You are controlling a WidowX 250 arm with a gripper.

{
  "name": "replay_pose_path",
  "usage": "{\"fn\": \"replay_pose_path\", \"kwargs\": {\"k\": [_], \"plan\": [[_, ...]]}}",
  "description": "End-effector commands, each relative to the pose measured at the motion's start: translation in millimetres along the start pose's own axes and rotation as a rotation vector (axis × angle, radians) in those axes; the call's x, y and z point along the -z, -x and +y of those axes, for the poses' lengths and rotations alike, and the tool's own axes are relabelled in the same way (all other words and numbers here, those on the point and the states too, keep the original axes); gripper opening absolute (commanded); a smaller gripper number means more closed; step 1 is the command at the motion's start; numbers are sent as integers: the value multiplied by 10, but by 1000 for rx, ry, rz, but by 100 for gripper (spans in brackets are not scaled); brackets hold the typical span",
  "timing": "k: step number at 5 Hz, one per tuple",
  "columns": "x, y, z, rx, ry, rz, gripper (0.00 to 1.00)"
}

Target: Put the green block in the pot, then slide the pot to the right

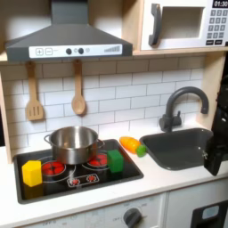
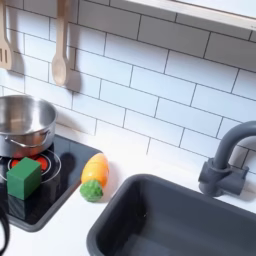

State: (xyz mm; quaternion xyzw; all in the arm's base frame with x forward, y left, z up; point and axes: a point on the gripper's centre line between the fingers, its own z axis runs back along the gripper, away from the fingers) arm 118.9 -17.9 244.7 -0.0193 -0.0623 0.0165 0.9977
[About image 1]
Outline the green toy block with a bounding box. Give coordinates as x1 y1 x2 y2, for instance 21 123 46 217
106 149 125 174

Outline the yellow toy block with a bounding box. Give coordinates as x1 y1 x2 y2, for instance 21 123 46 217
21 159 44 188

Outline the dark grey sink basin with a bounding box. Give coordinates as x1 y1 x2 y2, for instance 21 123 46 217
139 127 228 172

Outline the dark grey tap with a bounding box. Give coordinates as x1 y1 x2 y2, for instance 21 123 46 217
159 85 210 133

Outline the orange toy carrot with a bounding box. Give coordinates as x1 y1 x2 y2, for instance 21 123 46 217
118 135 148 158

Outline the grey oven knob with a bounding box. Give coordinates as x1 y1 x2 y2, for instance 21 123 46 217
123 208 143 228

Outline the white toy microwave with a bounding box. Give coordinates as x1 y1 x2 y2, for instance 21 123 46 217
140 0 228 52

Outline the steel pot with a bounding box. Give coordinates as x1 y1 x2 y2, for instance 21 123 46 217
44 126 106 166

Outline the black toy stove top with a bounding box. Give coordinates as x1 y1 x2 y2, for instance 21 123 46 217
12 138 144 205

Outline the wooden spoon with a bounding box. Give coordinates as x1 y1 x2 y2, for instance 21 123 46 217
70 59 87 116

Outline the grey range hood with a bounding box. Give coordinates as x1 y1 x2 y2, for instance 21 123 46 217
4 0 134 62

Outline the wooden slotted spatula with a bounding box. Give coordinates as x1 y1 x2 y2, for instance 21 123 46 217
24 61 45 122

